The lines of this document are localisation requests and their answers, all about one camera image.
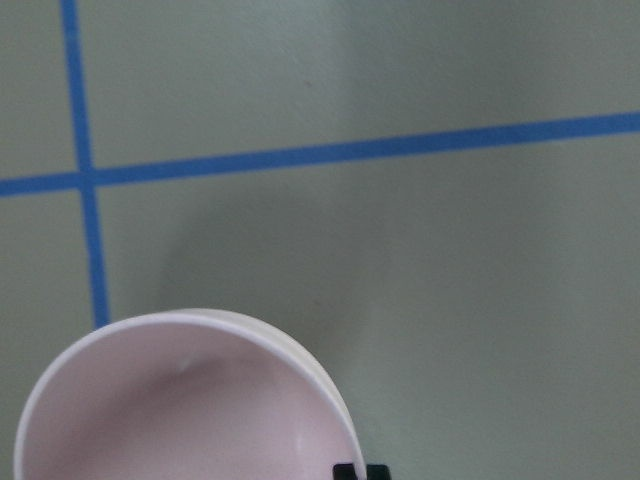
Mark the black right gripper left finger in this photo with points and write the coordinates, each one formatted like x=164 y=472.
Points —
x=344 y=472

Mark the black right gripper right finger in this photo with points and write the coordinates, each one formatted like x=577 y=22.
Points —
x=378 y=472

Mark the pink bowl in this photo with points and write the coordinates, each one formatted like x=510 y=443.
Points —
x=185 y=394

